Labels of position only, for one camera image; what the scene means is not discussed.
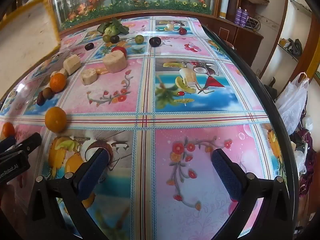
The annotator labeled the wire basket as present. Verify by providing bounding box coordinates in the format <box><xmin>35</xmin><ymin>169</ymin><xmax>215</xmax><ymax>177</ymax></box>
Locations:
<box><xmin>246</xmin><ymin>16</ymin><xmax>261</xmax><ymax>32</ymax></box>

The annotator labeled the white plastic bag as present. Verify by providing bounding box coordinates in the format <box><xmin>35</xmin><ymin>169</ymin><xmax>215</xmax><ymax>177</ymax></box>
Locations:
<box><xmin>275</xmin><ymin>72</ymin><xmax>310</xmax><ymax>135</ymax></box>

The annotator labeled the wooden side cabinet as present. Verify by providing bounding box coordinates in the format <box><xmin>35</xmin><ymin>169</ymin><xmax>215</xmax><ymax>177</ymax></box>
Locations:
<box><xmin>200</xmin><ymin>15</ymin><xmax>264</xmax><ymax>67</ymax></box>

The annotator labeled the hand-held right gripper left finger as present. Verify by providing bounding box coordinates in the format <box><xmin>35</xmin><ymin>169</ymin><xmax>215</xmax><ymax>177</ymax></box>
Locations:
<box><xmin>26</xmin><ymin>148</ymin><xmax>111</xmax><ymax>240</ymax></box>

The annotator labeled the person's left hand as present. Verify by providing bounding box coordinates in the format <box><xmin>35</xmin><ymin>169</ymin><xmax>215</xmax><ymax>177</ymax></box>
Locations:
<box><xmin>0</xmin><ymin>182</ymin><xmax>27</xmax><ymax>215</ymax></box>

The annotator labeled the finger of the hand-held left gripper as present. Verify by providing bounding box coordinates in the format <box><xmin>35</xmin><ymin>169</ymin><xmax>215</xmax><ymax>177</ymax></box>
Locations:
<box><xmin>0</xmin><ymin>132</ymin><xmax>42</xmax><ymax>159</ymax></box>
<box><xmin>0</xmin><ymin>135</ymin><xmax>16</xmax><ymax>153</ymax></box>

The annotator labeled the deep orange tangerine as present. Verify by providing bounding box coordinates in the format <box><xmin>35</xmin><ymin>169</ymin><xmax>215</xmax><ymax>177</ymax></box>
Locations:
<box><xmin>49</xmin><ymin>72</ymin><xmax>67</xmax><ymax>93</ymax></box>
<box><xmin>1</xmin><ymin>122</ymin><xmax>16</xmax><ymax>140</ymax></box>

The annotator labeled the yellowish orange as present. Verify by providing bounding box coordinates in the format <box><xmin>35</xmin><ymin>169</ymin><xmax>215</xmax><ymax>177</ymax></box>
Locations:
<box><xmin>44</xmin><ymin>106</ymin><xmax>67</xmax><ymax>133</ymax></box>

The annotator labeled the printed fruit tablecloth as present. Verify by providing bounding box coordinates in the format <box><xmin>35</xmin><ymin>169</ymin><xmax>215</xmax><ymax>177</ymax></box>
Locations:
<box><xmin>0</xmin><ymin>16</ymin><xmax>298</xmax><ymax>240</ymax></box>

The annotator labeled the white wall shelf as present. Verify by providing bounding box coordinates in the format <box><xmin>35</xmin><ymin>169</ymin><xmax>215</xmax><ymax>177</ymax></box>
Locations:
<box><xmin>265</xmin><ymin>0</ymin><xmax>315</xmax><ymax>65</ymax></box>

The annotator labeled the brown cardboard box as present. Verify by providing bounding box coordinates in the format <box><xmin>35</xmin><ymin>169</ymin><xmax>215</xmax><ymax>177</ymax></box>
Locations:
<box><xmin>240</xmin><ymin>0</ymin><xmax>270</xmax><ymax>20</ymax></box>

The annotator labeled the small brown round fruit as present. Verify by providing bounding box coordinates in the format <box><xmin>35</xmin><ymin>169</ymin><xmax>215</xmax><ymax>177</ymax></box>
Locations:
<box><xmin>42</xmin><ymin>87</ymin><xmax>54</xmax><ymax>100</ymax></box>

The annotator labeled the green leafy vegetable bundle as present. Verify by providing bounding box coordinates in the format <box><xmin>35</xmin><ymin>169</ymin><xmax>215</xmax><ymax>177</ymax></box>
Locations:
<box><xmin>97</xmin><ymin>17</ymin><xmax>130</xmax><ymax>36</ymax></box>

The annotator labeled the beige cylindrical chunk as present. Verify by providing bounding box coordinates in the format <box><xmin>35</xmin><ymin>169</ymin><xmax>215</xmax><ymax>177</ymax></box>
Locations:
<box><xmin>102</xmin><ymin>50</ymin><xmax>126</xmax><ymax>72</ymax></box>
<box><xmin>80</xmin><ymin>68</ymin><xmax>98</xmax><ymax>85</ymax></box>
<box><xmin>63</xmin><ymin>54</ymin><xmax>82</xmax><ymax>75</ymax></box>

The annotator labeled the pile of clothes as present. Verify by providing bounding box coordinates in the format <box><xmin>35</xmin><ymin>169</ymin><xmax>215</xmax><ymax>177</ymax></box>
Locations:
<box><xmin>290</xmin><ymin>127</ymin><xmax>320</xmax><ymax>198</ymax></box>

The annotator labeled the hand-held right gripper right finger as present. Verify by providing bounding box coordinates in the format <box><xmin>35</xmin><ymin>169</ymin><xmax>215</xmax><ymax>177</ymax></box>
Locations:
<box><xmin>211</xmin><ymin>148</ymin><xmax>291</xmax><ymax>240</ymax></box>

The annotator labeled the glass cabinet with artificial flowers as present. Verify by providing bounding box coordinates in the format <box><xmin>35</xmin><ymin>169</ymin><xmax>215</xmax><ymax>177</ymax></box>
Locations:
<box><xmin>46</xmin><ymin>0</ymin><xmax>223</xmax><ymax>32</ymax></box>

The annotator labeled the red tomato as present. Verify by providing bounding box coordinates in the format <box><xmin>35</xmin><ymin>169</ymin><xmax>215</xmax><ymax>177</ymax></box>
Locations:
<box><xmin>111</xmin><ymin>46</ymin><xmax>127</xmax><ymax>57</ymax></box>

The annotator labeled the white foam tray yellow rim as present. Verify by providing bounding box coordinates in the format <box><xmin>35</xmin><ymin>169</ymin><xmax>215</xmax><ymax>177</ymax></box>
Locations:
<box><xmin>0</xmin><ymin>0</ymin><xmax>62</xmax><ymax>93</ymax></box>

